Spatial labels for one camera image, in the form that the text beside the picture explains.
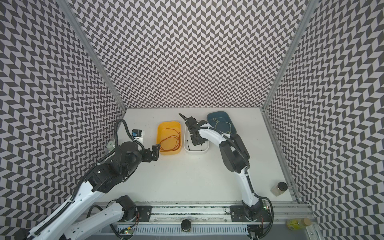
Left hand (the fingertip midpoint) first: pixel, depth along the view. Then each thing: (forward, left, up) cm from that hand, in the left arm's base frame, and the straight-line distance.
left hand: (152, 144), depth 70 cm
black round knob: (-31, -17, -15) cm, 38 cm away
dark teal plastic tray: (+35, -39, -25) cm, 58 cm away
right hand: (+17, -23, -23) cm, 37 cm away
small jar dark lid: (-16, -62, -18) cm, 67 cm away
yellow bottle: (-30, -64, -16) cm, 73 cm away
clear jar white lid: (+7, +29, -13) cm, 32 cm away
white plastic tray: (+10, -19, -23) cm, 31 cm away
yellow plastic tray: (+14, -4, -22) cm, 26 cm away
